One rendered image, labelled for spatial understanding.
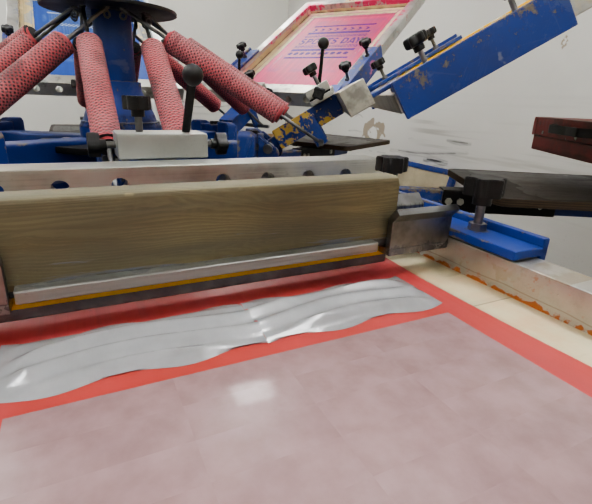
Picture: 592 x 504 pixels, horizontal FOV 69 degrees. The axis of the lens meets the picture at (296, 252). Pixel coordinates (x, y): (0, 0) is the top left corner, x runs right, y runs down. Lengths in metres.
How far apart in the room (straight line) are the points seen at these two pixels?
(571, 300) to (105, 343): 0.38
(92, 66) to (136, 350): 0.70
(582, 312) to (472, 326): 0.09
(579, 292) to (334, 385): 0.24
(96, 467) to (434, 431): 0.18
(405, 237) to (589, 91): 2.05
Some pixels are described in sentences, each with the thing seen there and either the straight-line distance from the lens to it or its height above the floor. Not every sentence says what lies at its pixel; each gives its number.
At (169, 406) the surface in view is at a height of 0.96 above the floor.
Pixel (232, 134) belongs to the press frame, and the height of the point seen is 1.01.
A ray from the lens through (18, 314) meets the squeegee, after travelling 0.40.
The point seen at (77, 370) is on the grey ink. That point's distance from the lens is 0.33.
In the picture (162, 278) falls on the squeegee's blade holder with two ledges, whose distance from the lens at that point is 0.37.
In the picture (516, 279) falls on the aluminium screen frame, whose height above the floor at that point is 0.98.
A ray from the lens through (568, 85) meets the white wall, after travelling 2.53.
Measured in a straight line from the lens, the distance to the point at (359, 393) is 0.30.
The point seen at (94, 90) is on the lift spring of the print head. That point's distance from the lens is 0.90.
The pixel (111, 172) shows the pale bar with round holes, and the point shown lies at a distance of 0.60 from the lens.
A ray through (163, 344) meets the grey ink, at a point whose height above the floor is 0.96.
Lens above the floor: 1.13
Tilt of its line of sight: 20 degrees down
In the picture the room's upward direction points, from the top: 2 degrees clockwise
